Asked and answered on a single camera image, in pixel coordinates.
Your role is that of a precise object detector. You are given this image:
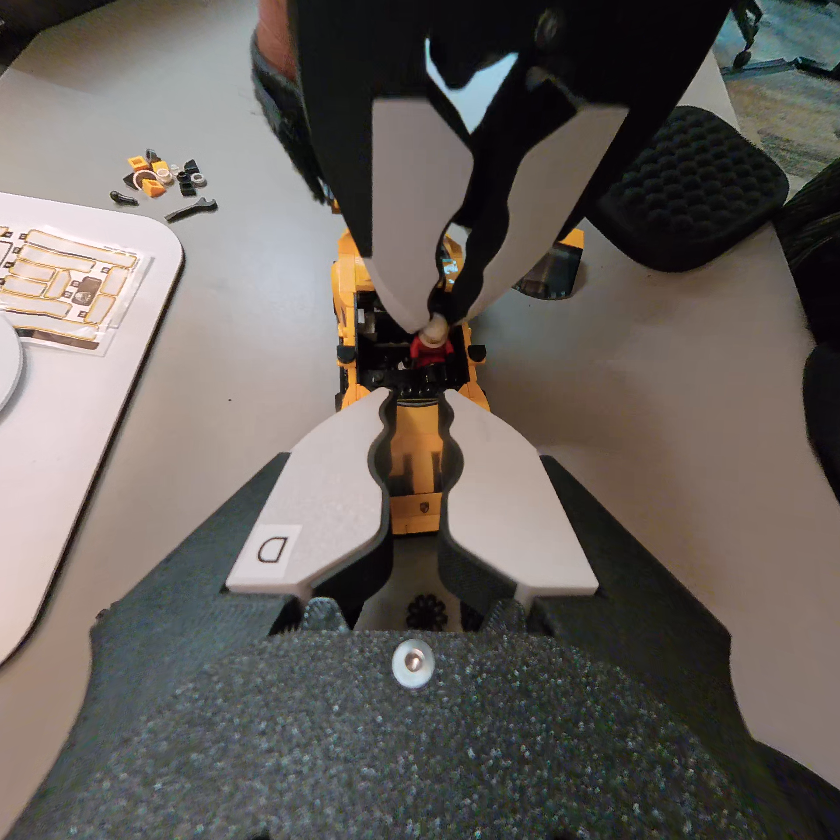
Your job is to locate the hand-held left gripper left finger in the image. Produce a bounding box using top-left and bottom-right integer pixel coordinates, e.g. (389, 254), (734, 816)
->
(224, 387), (395, 599)

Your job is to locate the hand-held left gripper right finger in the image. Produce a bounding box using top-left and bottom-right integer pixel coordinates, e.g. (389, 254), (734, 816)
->
(437, 390), (601, 601)

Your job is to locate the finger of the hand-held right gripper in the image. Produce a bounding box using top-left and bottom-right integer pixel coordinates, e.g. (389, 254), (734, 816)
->
(371, 91), (475, 337)
(428, 97), (632, 324)

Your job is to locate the yellow lego roof windshield piece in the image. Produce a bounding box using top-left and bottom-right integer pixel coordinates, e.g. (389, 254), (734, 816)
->
(511, 227), (586, 302)

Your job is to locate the yellow and black lego car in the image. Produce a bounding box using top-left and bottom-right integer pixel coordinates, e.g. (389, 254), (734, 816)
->
(331, 197), (492, 536)

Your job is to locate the red lego minifigure white helmet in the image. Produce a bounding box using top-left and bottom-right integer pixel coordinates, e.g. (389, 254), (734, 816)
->
(410, 314), (458, 372)

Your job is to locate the black lego wheel rim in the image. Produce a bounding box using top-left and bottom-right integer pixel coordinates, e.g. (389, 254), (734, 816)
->
(405, 593), (451, 633)

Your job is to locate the pile of small lego pieces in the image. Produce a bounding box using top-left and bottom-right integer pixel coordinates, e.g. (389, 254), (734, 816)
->
(108, 147), (219, 223)

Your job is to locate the lego sticker sheet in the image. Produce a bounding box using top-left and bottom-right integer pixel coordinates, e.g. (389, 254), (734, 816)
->
(0, 223), (156, 359)

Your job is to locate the person's right hand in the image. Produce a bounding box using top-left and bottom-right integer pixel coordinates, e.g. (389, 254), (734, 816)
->
(251, 0), (332, 207)

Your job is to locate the black textured armrest pad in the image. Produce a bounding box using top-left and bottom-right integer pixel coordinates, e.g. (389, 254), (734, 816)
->
(594, 105), (791, 274)

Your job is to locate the black office chair base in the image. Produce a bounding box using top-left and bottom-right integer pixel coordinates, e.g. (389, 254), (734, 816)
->
(725, 0), (840, 74)

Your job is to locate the white monitor stand base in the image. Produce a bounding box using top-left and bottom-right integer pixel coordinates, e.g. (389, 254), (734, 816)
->
(0, 192), (185, 668)

